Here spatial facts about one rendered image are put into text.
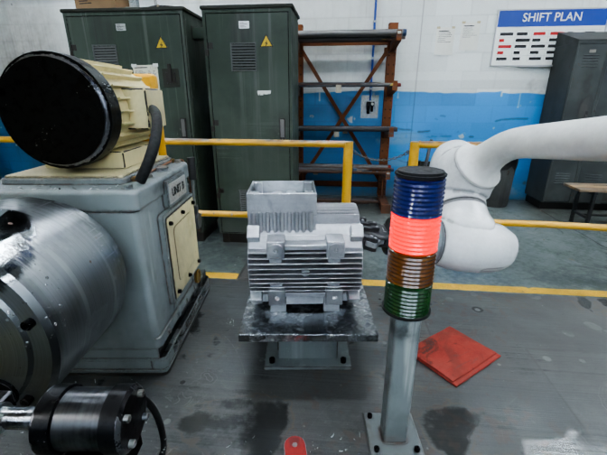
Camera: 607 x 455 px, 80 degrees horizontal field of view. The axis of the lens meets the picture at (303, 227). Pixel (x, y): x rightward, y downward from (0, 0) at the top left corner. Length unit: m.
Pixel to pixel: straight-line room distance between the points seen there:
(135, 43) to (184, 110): 0.62
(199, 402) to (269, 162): 2.65
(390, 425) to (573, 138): 0.48
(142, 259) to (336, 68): 4.52
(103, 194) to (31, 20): 5.93
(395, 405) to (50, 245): 0.51
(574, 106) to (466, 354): 4.54
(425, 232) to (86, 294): 0.43
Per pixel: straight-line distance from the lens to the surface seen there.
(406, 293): 0.48
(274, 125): 3.15
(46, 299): 0.50
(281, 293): 0.64
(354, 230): 0.63
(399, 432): 0.64
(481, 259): 0.74
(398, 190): 0.44
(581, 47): 5.19
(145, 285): 0.69
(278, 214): 0.63
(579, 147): 0.63
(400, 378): 0.57
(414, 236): 0.45
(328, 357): 0.77
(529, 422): 0.77
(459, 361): 0.82
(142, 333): 0.75
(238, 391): 0.73
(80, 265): 0.56
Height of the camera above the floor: 1.30
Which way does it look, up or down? 20 degrees down
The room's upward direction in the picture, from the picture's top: straight up
